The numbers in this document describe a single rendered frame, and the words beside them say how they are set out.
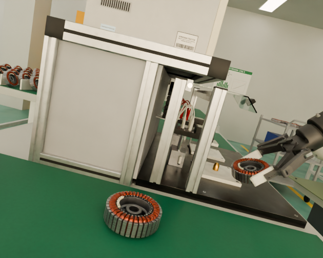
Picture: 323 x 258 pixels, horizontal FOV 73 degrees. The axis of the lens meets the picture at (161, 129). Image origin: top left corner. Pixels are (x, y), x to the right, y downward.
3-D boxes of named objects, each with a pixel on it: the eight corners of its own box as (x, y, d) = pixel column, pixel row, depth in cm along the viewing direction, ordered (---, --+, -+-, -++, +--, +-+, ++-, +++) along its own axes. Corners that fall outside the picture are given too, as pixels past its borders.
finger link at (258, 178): (277, 173, 61) (278, 174, 60) (254, 185, 62) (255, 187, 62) (271, 165, 60) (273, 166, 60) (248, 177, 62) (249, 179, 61)
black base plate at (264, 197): (238, 156, 122) (239, 152, 121) (304, 229, 59) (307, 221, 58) (155, 135, 122) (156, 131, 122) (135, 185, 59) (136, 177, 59)
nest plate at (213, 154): (217, 152, 109) (218, 150, 109) (224, 162, 94) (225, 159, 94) (188, 145, 109) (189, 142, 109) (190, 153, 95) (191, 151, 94)
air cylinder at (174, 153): (181, 160, 82) (185, 147, 81) (182, 168, 75) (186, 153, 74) (168, 157, 82) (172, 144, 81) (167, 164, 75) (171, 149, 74)
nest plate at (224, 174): (229, 170, 85) (230, 167, 85) (240, 187, 71) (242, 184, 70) (192, 160, 86) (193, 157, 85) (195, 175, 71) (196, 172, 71)
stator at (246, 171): (262, 165, 72) (262, 155, 71) (277, 184, 62) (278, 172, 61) (227, 168, 73) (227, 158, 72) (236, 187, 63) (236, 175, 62)
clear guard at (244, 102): (240, 108, 117) (244, 97, 116) (257, 113, 94) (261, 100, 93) (181, 93, 118) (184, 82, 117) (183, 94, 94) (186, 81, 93)
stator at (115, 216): (159, 210, 50) (162, 196, 49) (157, 246, 39) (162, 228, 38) (110, 199, 49) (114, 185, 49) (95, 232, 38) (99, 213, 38)
